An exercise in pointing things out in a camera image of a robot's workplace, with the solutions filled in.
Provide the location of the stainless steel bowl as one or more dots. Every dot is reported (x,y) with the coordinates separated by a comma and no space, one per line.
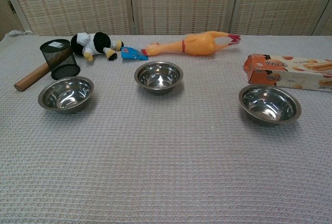
(158,76)
(64,97)
(269,104)

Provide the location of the blue snack packet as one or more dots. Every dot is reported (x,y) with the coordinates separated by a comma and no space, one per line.
(129,53)

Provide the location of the yellow rubber chicken toy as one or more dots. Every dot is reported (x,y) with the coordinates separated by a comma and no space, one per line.
(197,43)

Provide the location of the white waffle-weave tablecloth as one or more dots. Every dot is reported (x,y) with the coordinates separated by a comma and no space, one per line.
(166,169)

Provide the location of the black and white plush cow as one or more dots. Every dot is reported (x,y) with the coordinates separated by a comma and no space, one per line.
(98,42)

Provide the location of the woven bamboo screen panel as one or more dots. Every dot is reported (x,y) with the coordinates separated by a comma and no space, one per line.
(280,3)
(327,27)
(72,3)
(184,3)
(7,14)

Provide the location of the orange egg roll biscuit box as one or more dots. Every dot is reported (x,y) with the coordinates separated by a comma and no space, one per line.
(285,76)

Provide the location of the wooden rolling pin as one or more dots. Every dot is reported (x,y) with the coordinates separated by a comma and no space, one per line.
(26,81)

